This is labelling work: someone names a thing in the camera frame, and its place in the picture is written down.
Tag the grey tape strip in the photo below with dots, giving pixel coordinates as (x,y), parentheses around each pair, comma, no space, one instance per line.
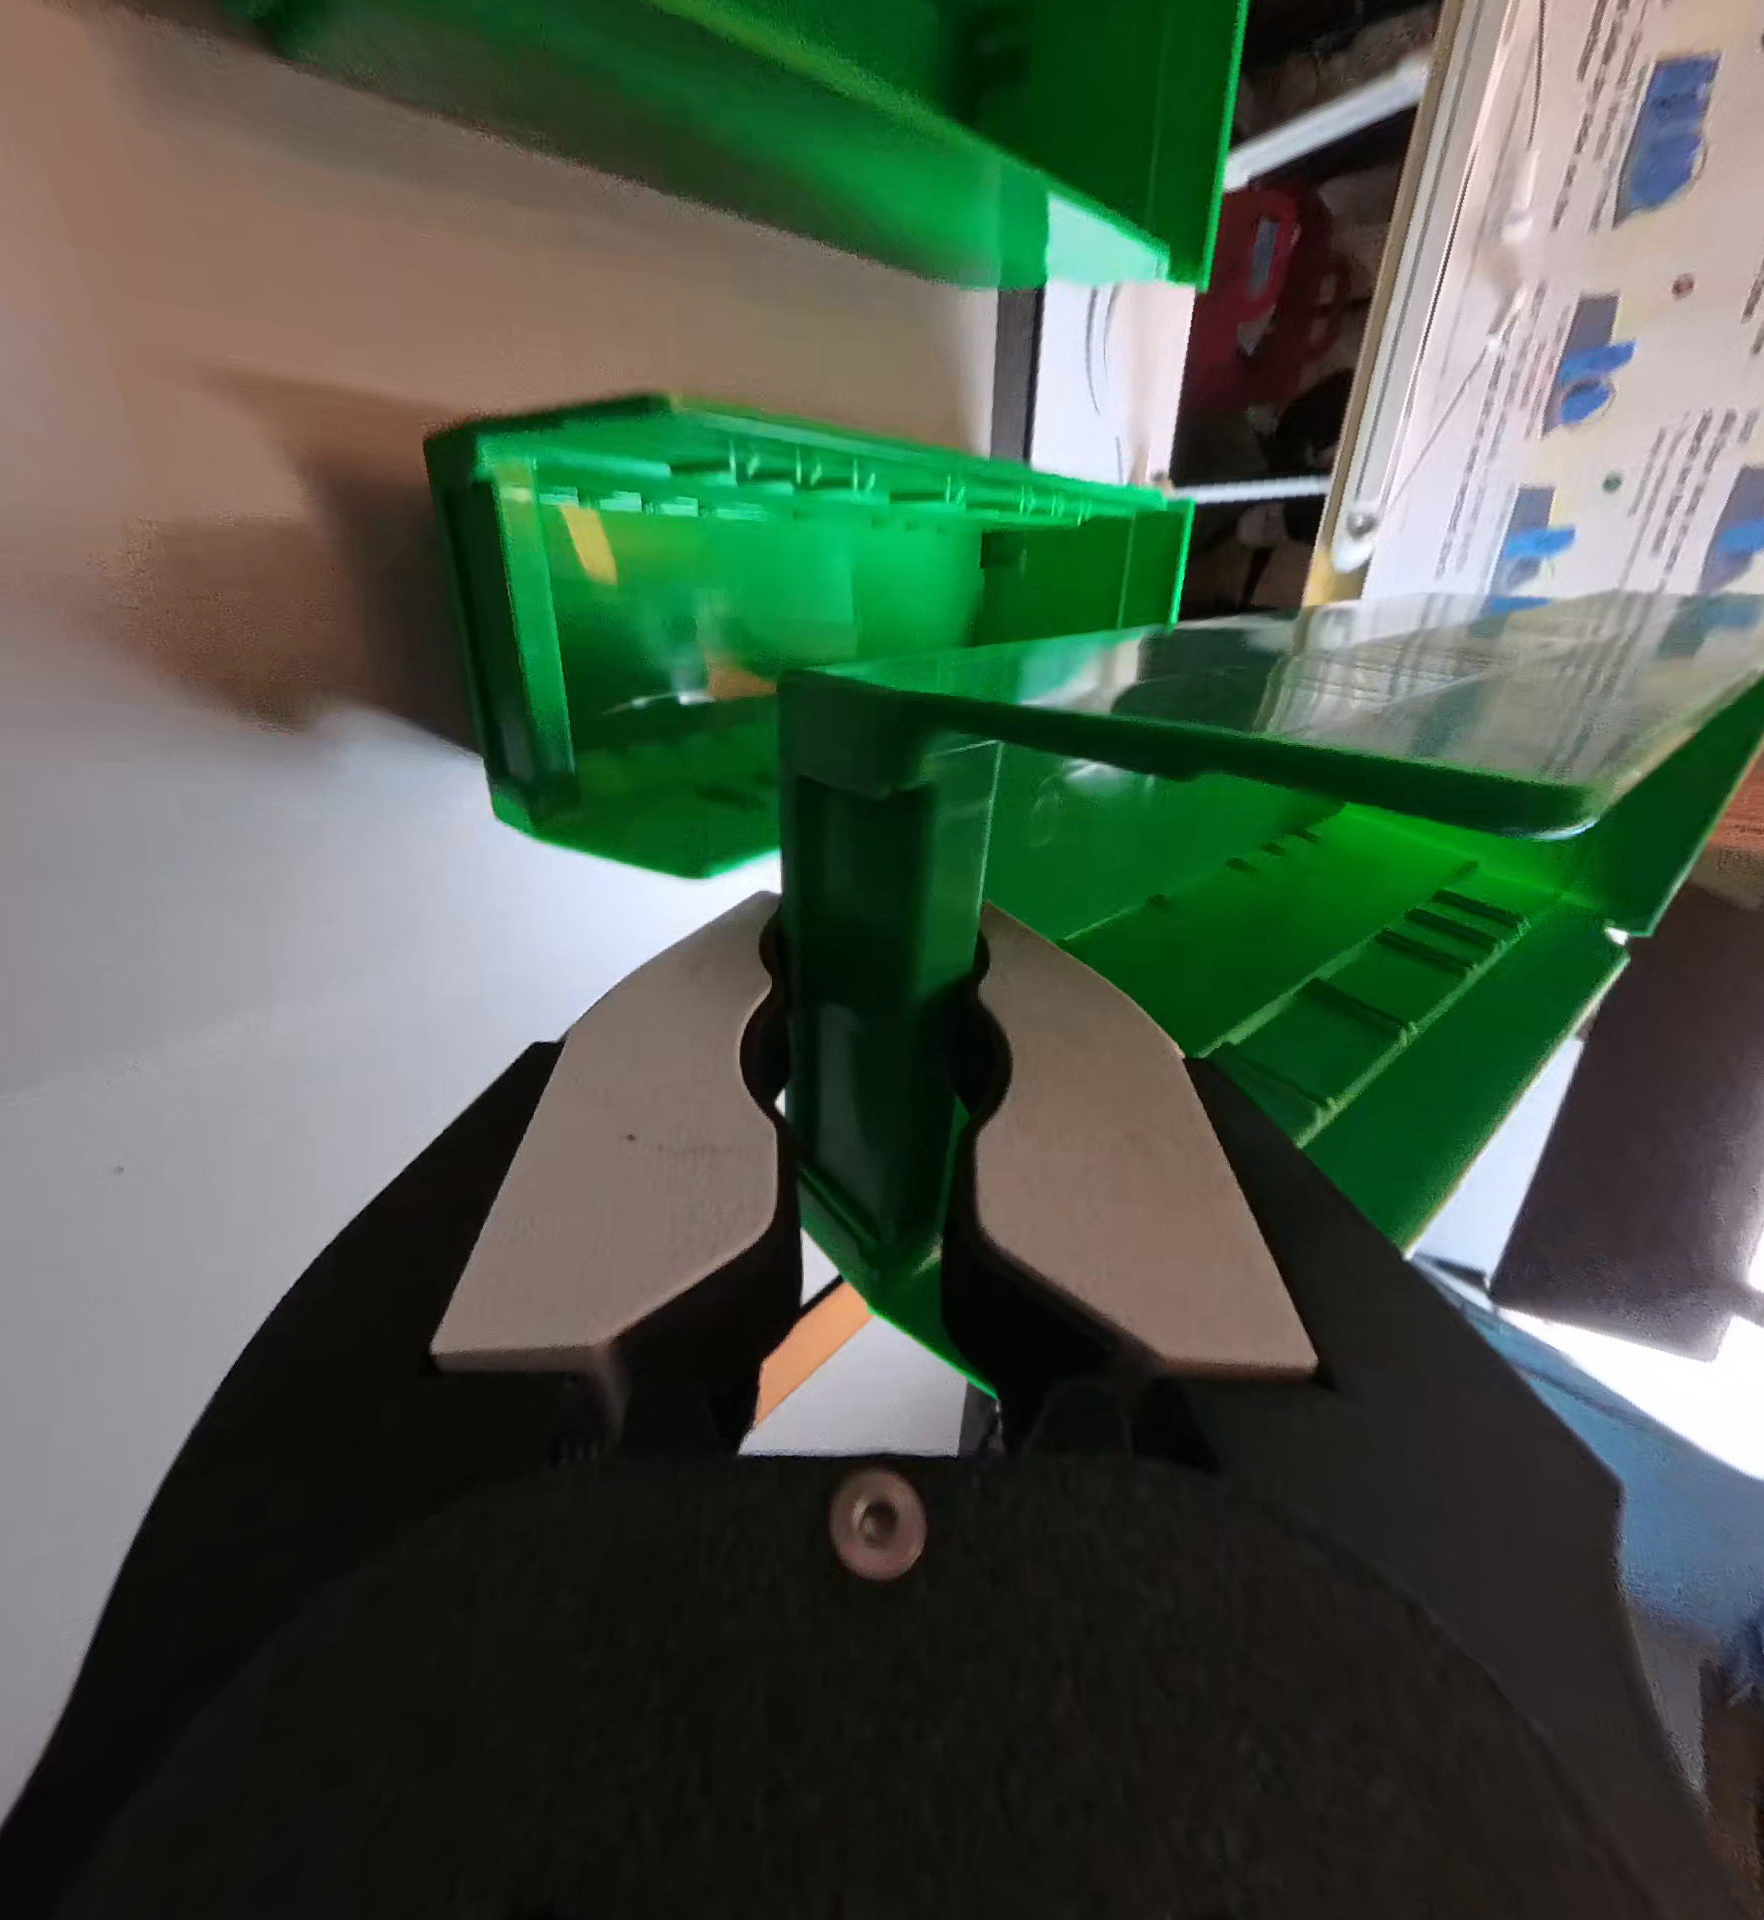
(1022,375)

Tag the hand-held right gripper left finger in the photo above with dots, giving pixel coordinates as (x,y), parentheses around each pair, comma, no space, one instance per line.
(627,1186)

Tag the green plastic bin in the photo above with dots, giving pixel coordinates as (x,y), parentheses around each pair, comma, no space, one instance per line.
(824,569)
(898,120)
(1347,930)

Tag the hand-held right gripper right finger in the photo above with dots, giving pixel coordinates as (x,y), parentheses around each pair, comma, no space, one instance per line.
(1139,1202)

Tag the wooden-edged side table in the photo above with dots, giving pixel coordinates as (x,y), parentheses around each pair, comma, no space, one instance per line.
(820,1341)

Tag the light grey desk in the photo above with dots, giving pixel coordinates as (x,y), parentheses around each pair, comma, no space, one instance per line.
(221,976)

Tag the printed instruction sheet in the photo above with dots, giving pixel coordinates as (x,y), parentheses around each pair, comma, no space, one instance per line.
(1648,435)

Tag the white display stand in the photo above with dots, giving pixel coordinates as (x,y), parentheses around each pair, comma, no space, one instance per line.
(1400,300)

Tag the red plastic container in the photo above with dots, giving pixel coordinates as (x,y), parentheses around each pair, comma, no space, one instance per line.
(1271,270)

